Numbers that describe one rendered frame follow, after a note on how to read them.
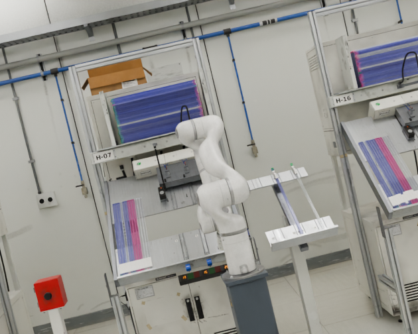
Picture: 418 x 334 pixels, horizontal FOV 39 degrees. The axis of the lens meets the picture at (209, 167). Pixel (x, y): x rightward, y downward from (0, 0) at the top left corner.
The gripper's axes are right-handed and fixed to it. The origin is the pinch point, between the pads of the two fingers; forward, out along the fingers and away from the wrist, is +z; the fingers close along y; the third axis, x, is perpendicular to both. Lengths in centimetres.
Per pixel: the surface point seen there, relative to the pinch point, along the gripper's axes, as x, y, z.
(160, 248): 15.6, -33.9, 5.3
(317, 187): 144, 95, 141
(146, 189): 60, -36, 5
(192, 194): 47.8, -11.3, 5.4
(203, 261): 2.2, -13.9, 6.4
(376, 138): 54, 100, 3
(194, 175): 56, -8, 0
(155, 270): 2.2, -38.4, 4.3
